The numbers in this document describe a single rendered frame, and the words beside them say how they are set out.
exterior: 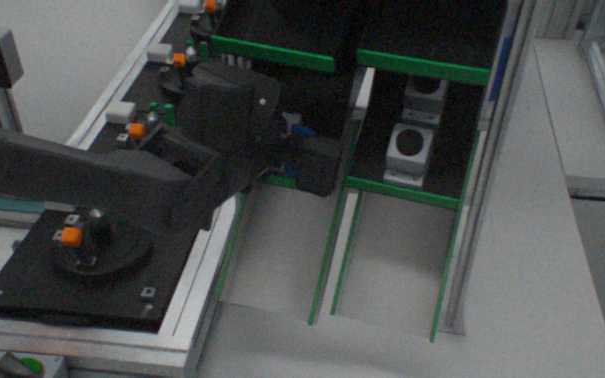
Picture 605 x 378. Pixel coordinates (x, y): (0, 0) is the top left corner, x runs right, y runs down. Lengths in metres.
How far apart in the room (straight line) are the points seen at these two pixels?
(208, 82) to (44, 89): 1.13
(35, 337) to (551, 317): 0.75
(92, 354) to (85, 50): 1.04
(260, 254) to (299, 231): 0.06
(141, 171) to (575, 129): 1.22
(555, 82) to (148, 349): 1.20
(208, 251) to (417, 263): 0.33
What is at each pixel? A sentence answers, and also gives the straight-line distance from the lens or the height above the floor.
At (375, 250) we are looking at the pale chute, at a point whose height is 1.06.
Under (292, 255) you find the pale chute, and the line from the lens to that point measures 0.94.
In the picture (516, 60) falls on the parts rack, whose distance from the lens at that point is 0.86.
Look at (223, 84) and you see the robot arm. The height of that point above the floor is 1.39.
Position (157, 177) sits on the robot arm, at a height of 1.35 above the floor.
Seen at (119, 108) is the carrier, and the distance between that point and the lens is 1.37.
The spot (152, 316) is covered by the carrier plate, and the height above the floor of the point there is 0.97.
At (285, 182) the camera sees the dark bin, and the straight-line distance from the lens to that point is 0.81.
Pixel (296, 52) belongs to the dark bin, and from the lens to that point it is 0.72.
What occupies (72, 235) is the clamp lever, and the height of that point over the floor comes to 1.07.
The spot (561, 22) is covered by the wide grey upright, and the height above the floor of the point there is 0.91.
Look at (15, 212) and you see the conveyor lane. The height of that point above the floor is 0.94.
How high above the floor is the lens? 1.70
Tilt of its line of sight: 38 degrees down
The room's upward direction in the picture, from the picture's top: 2 degrees clockwise
